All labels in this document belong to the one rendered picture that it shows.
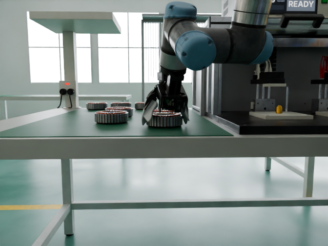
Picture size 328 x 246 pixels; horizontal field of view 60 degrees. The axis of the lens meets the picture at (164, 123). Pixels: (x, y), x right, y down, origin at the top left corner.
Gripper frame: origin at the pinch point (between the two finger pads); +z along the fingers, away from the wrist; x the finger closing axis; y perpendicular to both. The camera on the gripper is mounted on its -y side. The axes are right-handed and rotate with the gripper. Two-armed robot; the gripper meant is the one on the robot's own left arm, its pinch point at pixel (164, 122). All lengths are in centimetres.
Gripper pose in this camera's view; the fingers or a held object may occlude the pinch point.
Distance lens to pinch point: 87.7
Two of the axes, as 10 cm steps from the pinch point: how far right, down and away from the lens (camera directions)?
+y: 1.8, 6.0, -7.8
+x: 9.8, -0.3, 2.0
